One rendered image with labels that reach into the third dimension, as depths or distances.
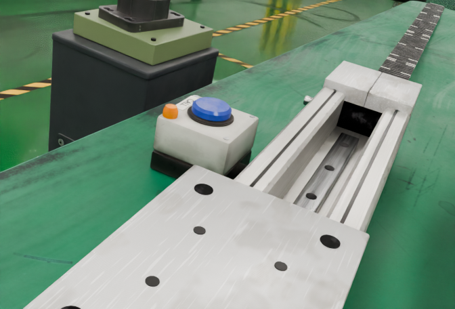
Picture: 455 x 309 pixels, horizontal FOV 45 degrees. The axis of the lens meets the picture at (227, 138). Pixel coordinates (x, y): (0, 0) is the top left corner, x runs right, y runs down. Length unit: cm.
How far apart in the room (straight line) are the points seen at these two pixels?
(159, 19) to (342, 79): 36
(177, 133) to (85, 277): 30
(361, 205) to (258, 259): 16
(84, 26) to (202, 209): 65
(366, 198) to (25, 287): 26
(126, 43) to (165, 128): 34
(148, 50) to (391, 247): 46
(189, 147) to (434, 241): 26
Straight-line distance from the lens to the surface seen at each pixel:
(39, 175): 54
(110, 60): 85
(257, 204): 31
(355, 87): 63
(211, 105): 54
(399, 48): 111
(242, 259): 27
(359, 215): 40
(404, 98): 63
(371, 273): 50
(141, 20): 87
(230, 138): 52
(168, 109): 53
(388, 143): 53
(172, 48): 86
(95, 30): 89
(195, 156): 53
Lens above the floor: 107
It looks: 27 degrees down
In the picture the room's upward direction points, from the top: 12 degrees clockwise
